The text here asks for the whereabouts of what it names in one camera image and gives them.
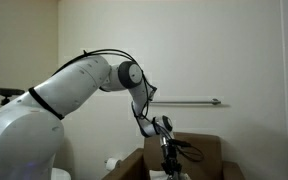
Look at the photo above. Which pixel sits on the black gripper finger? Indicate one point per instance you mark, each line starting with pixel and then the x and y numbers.
pixel 165 171
pixel 177 171

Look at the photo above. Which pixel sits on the white toilet paper roll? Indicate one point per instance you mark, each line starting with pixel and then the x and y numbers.
pixel 112 164

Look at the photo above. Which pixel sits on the black camera on tripod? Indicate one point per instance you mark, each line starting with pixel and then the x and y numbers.
pixel 5 91

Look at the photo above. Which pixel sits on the metal wall grab bar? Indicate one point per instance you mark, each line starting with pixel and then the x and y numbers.
pixel 187 102

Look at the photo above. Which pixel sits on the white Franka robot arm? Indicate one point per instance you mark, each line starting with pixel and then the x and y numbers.
pixel 17 140

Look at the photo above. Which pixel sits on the brown armchair couch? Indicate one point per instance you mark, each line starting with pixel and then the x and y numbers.
pixel 204 156

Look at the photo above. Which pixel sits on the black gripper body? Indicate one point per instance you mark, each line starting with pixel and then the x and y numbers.
pixel 170 156

